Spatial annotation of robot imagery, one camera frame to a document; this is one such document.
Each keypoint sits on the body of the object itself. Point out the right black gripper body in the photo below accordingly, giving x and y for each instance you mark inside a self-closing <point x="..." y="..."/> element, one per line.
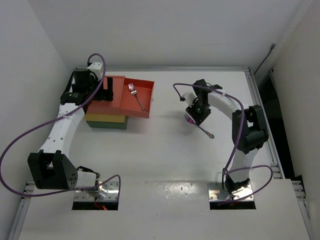
<point x="200" y="111"/>

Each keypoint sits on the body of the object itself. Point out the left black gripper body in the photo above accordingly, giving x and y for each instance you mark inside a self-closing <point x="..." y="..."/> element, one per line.
<point x="100" y="94"/>

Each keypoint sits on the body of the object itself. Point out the pink metallic fork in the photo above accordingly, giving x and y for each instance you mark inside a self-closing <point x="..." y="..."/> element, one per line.
<point x="191" y="121"/>

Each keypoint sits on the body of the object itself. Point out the silver metal fork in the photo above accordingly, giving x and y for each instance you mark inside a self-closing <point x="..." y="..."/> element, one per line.
<point x="134" y="92"/>

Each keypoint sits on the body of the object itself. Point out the green bottom drawer box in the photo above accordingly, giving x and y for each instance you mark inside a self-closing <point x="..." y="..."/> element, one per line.
<point x="109" y="125"/>

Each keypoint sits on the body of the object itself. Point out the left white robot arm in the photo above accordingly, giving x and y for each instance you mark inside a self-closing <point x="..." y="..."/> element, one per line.
<point x="51" y="167"/>

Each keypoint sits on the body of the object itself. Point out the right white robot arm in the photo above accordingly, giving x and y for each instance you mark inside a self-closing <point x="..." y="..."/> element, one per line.
<point x="248" y="126"/>

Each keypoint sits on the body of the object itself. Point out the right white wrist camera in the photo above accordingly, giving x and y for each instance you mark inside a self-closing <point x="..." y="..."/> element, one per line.
<point x="188" y="97"/>

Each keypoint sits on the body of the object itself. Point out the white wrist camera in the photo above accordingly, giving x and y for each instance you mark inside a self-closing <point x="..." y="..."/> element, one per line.
<point x="188" y="97"/>
<point x="97" y="68"/>

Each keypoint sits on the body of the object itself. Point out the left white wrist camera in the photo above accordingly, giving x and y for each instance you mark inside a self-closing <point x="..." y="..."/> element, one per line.
<point x="97" y="68"/>

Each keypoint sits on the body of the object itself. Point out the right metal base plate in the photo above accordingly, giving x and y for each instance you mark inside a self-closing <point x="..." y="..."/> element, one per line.
<point x="217" y="194"/>

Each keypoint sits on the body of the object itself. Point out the metal base plate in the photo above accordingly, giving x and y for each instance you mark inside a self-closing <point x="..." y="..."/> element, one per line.
<point x="217" y="194"/>
<point x="108" y="192"/>

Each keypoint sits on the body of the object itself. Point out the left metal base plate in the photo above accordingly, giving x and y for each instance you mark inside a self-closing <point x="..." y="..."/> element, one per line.
<point x="108" y="192"/>

